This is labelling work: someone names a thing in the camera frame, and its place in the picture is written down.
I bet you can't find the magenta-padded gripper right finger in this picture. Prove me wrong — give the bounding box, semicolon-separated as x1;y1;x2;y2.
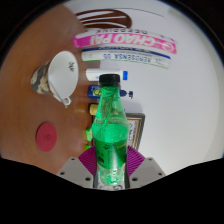
125;145;167;189

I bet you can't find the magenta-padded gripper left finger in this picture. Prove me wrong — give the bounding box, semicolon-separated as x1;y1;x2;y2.
55;146;98;189

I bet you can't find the green plastic drink bottle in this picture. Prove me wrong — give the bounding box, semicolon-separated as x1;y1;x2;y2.
91;73;131;186

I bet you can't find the framed group photo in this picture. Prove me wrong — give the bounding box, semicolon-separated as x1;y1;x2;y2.
124;113;146;152

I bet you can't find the flat round red coaster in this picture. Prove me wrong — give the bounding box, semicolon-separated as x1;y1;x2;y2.
35;122;58;153

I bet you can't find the dark blue pump bottle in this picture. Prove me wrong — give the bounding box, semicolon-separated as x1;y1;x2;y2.
87;84;134;100

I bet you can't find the white patterned mug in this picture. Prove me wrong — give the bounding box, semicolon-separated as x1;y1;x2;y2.
30;50;80;109

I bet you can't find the white green shuttlecock tube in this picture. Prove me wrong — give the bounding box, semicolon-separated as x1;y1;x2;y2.
81;49;172;70

